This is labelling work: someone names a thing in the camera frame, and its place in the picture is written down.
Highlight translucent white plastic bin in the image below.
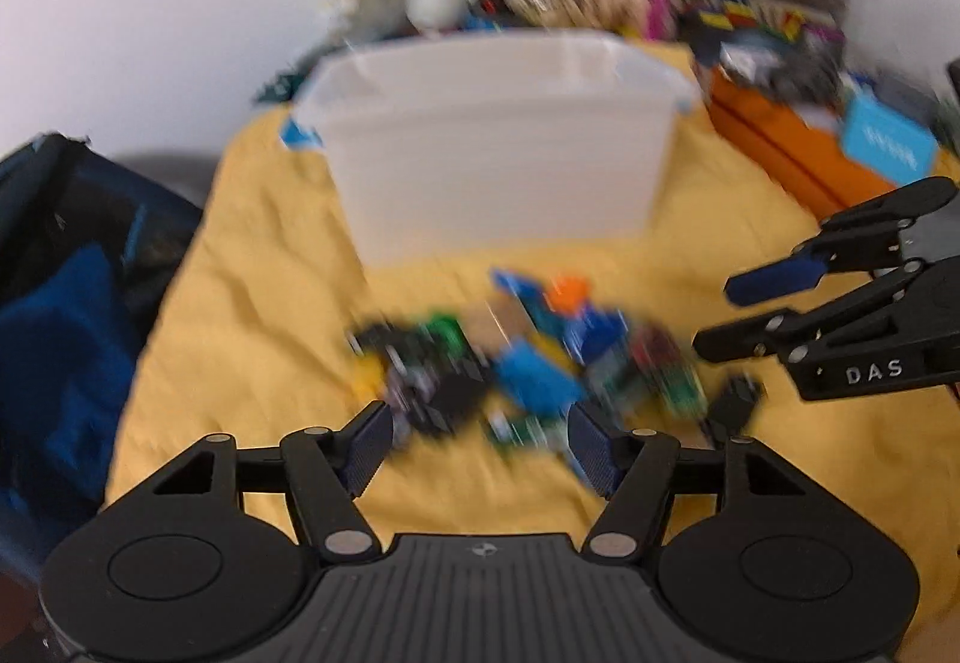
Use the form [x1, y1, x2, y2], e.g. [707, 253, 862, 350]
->
[281, 29, 706, 268]

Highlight pile of mixed toy bricks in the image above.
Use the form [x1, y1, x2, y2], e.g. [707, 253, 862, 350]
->
[346, 269, 766, 476]

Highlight orange box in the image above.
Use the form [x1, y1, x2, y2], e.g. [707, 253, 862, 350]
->
[709, 67, 901, 218]

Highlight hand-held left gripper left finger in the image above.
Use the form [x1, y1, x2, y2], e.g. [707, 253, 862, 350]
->
[127, 400, 395, 563]

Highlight orange toy brick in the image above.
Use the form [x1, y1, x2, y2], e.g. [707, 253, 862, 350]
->
[544, 277, 593, 315]

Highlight dark blue baby stroller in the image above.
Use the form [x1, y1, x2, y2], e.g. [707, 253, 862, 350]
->
[0, 134, 205, 559]

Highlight white egg-shaped object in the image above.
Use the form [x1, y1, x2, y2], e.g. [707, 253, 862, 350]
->
[407, 0, 470, 30]

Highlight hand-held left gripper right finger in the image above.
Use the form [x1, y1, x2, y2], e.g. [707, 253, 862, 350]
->
[568, 403, 833, 563]

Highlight yellow blanket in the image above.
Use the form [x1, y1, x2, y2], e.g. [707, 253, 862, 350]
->
[105, 40, 960, 663]

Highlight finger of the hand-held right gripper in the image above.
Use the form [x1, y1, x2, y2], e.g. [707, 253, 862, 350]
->
[724, 177, 959, 306]
[692, 256, 929, 365]

